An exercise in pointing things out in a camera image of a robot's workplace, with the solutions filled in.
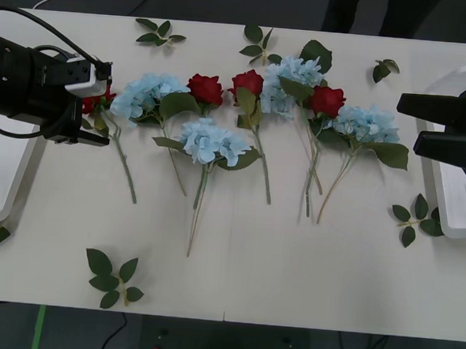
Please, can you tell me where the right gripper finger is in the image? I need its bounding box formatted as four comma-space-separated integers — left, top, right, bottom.
412, 131, 466, 171
396, 92, 465, 127

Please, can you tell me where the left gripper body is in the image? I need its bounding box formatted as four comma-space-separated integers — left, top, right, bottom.
25, 88, 85, 145

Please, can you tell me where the red rose with green stem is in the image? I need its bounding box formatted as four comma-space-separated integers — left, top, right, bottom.
300, 84, 348, 220
220, 66, 280, 206
75, 84, 145, 206
178, 72, 227, 212

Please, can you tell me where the pale blue flower with stem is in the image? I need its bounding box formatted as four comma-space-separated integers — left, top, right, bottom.
314, 101, 414, 230
145, 114, 265, 263
104, 69, 204, 198
254, 52, 332, 197

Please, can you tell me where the shallow white box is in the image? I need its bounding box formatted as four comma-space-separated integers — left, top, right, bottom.
408, 62, 466, 241
0, 108, 48, 226

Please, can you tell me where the small curled green leaf sprig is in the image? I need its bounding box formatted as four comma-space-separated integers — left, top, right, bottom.
371, 57, 401, 86

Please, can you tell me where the large single green leaf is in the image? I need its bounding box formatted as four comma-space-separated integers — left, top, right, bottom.
299, 39, 335, 76

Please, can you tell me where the person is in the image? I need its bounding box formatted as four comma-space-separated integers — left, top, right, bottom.
320, 0, 427, 39

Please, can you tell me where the green tape strip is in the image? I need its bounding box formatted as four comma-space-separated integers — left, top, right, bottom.
31, 303, 48, 349

